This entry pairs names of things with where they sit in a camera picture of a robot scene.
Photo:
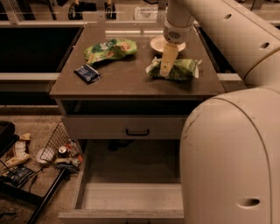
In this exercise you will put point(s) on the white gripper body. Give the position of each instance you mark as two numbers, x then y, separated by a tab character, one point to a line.
177	34

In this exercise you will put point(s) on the black wire basket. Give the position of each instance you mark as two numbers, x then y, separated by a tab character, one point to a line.
58	138

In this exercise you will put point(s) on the orange white snack wrapper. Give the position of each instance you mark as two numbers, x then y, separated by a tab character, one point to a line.
19	152

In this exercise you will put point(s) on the dark blue snack bag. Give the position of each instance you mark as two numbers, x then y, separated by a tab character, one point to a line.
17	175

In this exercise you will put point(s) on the green orange chip bag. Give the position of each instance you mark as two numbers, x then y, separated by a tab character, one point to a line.
115	49

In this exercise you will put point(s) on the clear plastic bin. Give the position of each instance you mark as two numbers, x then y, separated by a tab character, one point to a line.
147	13

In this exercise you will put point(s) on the closed upper drawer with handle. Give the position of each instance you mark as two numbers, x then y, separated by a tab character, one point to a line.
124	126

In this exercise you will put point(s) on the green jalapeno chip bag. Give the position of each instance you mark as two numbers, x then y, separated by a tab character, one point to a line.
182	70

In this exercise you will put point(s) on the grey drawer cabinet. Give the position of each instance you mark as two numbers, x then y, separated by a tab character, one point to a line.
125	88

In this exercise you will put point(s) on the blue snack packet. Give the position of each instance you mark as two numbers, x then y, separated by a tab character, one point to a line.
87	74

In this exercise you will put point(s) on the white paper bowl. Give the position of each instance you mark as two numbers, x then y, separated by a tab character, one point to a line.
158	44

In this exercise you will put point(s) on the white round lid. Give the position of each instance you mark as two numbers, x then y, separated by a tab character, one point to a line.
45	156

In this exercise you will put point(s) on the open grey drawer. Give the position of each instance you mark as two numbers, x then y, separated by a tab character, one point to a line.
135	184

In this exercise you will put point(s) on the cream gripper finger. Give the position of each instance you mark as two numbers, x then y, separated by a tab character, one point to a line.
170	53

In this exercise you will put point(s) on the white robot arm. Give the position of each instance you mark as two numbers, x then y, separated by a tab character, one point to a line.
230	144

